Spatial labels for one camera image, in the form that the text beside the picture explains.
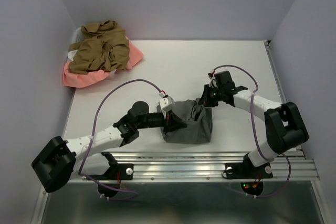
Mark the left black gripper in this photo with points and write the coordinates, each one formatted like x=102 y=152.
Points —
x=174 y=122

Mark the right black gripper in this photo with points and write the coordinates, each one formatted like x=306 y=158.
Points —
x=204 y=101

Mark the grey pleated skirt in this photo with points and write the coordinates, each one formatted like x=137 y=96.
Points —
x=198 y=120

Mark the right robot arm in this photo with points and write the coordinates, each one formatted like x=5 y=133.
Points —
x=284 y=126

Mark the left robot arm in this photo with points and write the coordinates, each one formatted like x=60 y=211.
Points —
x=56 y=162

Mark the tan brown skirt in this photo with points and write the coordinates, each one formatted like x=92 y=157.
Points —
x=105 y=47

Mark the pink skirt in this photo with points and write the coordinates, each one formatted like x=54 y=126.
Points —
x=76 y=80

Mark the white garment under pile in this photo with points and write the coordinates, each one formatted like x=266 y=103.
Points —
x=76 y=40

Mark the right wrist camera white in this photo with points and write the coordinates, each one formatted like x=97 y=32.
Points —
x=212 y=82

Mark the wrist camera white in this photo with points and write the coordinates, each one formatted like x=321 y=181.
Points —
x=212 y=82
x=166 y=105

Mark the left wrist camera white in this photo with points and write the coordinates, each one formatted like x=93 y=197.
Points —
x=166 y=105

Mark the aluminium mounting rail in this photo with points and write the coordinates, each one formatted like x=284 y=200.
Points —
x=168 y=167

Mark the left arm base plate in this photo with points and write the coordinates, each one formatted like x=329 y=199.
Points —
x=119 y=171

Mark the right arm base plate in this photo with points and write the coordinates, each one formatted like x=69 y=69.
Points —
x=246 y=171

